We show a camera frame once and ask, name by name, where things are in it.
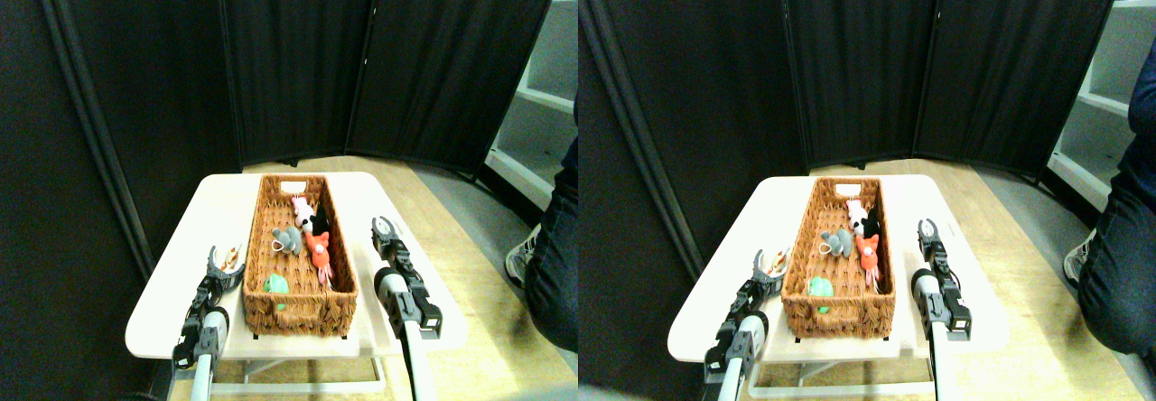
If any grey plush toy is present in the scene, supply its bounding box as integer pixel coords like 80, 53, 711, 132
271, 226, 304, 256
820, 228, 853, 259

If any low white table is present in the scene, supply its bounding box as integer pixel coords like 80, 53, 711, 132
125, 173, 469, 396
667, 175, 1011, 398

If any orange plush toy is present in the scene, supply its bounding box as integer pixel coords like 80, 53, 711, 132
854, 234, 881, 289
303, 231, 335, 289

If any brown wicker basket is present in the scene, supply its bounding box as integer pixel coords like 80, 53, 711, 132
781, 177, 898, 340
241, 174, 359, 339

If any person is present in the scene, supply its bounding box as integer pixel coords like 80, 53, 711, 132
1126, 35, 1156, 176

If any black curtain stand pole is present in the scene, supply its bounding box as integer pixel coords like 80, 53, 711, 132
578, 0, 707, 282
215, 0, 247, 169
344, 0, 384, 160
910, 0, 949, 162
778, 0, 812, 173
33, 0, 154, 282

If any white shelf unit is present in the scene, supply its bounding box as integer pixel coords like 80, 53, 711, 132
484, 0, 578, 212
1048, 0, 1156, 212

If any green ball toy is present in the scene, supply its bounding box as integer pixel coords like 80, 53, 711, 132
263, 274, 291, 312
806, 276, 835, 315

